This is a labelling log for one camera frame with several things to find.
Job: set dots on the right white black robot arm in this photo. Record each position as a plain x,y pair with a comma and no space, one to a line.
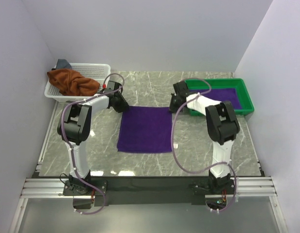
222,128

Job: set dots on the orange brown towel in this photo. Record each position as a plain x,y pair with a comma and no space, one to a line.
72,83

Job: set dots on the aluminium frame rail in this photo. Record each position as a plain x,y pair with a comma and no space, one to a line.
47,188

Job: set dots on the folded purple towel in tray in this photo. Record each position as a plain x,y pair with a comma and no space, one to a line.
226,94

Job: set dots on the black base beam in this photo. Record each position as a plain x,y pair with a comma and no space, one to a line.
147,190

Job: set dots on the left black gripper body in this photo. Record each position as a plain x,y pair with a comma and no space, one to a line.
120,103

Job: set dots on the green plastic tray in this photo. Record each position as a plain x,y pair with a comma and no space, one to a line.
238,84

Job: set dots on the white plastic basket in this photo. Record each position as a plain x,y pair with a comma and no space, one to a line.
97,72

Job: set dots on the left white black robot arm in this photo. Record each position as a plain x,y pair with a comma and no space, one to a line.
75,125

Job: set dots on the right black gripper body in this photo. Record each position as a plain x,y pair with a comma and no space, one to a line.
174,105

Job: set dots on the purple towel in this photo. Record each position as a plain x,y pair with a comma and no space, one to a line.
145,130
226,94

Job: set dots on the grey towel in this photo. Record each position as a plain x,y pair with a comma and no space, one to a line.
62,64

